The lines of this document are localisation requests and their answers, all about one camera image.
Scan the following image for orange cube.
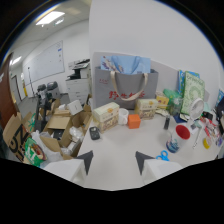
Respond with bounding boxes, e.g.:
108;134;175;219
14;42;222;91
127;113;142;130

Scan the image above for green snack packet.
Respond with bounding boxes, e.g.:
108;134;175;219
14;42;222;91
23;136;48;167

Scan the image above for open cardboard box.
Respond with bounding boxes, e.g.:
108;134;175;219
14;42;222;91
39;98;93;158

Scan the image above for dark small bottle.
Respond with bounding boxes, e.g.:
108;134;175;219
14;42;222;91
163;115;171;131

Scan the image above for yellow tape roll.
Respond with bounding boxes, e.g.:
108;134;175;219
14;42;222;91
202;137;213;150

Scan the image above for cream box with yellow label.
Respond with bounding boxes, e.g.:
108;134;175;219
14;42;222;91
134;97;160;121

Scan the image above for brown cardboard box black print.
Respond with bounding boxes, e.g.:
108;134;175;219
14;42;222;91
2;111;34;163

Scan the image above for white mug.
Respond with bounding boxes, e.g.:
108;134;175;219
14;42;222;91
117;107;130;126

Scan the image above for cream tea box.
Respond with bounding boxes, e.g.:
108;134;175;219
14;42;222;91
91;101;121;134

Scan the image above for small yellow box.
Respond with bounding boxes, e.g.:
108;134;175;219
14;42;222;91
155;94;170;110

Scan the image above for green plastic packet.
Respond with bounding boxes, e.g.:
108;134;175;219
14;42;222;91
162;87;183;107

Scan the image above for grey office chair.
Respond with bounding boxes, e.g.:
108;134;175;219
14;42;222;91
46;81;62;100

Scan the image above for green patterned book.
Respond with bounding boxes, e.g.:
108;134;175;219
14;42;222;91
180;70;206;116

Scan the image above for grey tote bag red print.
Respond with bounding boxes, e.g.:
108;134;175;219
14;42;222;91
94;66;160;110

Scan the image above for white office printer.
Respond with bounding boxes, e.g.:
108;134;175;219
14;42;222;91
65;58;92;106

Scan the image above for blue book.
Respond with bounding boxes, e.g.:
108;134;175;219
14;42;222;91
177;69;186;97

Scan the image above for brown wooden door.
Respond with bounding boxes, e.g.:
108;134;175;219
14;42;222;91
0;52;18;130

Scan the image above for light blue paper bag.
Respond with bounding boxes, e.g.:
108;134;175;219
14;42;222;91
100;54;152;76

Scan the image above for ceiling light panel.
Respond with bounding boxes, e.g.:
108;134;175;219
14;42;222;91
35;10;66;27

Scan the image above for blue handled scissors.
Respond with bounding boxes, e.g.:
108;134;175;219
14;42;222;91
155;149;171;162

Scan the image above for wall whiteboard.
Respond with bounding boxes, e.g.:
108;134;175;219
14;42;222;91
21;40;66;85

